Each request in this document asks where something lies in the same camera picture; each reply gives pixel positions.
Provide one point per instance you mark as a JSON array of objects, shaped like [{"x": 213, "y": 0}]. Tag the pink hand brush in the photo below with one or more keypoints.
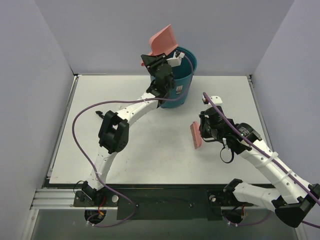
[{"x": 196, "y": 135}]

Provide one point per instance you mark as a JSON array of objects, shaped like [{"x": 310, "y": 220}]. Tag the pink dustpan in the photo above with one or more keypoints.
[{"x": 163, "y": 42}]

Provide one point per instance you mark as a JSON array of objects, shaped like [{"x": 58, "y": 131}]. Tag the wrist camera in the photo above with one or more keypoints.
[
  {"x": 176, "y": 59},
  {"x": 215, "y": 99}
]

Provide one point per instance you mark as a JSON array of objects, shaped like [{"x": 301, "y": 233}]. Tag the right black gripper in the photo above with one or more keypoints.
[{"x": 204, "y": 127}]

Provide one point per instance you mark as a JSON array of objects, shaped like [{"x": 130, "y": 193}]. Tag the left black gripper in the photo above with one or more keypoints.
[{"x": 153, "y": 60}]

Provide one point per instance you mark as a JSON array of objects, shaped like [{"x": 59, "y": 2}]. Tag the black paper scrap left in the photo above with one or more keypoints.
[{"x": 100, "y": 114}]

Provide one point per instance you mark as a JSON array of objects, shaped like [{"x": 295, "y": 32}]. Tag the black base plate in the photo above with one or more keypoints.
[{"x": 162, "y": 201}]

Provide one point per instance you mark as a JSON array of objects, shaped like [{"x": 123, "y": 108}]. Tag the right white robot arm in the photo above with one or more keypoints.
[{"x": 291, "y": 197}]

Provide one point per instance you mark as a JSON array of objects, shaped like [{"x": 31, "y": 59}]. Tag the teal plastic bucket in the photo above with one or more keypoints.
[{"x": 183, "y": 75}]

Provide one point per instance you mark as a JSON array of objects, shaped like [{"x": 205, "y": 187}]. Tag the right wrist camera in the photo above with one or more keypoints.
[{"x": 215, "y": 99}]

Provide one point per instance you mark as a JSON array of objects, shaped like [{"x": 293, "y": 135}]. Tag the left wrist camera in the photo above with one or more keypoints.
[{"x": 176, "y": 59}]

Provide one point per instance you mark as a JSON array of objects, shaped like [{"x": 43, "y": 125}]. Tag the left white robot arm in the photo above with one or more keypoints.
[{"x": 114, "y": 131}]

